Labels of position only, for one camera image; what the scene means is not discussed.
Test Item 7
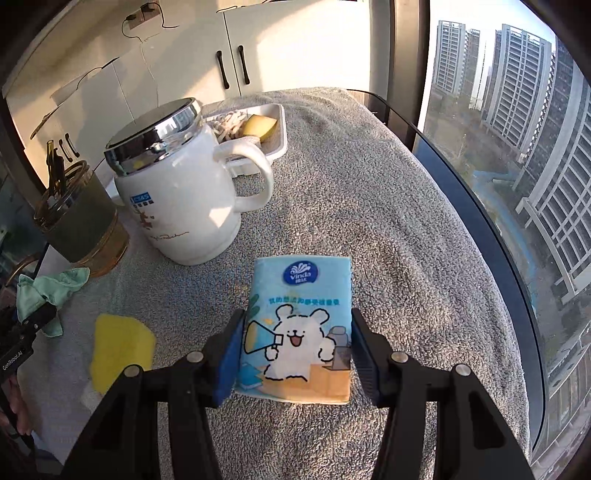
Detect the large yellow sponge block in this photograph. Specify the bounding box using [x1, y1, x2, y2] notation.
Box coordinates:
[242, 115, 277, 142]

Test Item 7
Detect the person left hand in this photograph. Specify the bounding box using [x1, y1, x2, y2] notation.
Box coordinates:
[2, 374, 32, 435]

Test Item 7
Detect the wall power outlet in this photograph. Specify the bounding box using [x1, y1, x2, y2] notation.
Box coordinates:
[125, 1, 161, 29]

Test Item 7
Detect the black glass table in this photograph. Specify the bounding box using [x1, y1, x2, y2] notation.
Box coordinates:
[349, 89, 549, 451]

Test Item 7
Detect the white ceramic mug chrome lid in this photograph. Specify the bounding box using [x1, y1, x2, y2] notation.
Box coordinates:
[104, 97, 274, 266]

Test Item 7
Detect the white plastic tray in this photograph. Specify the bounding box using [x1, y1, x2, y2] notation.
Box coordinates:
[103, 103, 287, 206]

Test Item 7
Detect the green cloth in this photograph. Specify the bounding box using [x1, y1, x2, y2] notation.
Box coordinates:
[16, 267, 90, 323]

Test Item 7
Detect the glass cup green sleeve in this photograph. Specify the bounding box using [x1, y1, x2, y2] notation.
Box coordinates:
[33, 140, 129, 277]

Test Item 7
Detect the light blue tissue pack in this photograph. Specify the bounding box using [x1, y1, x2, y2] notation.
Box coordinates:
[235, 255, 352, 405]

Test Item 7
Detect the white lower cabinet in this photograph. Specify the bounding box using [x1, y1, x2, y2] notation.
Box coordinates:
[2, 1, 372, 183]

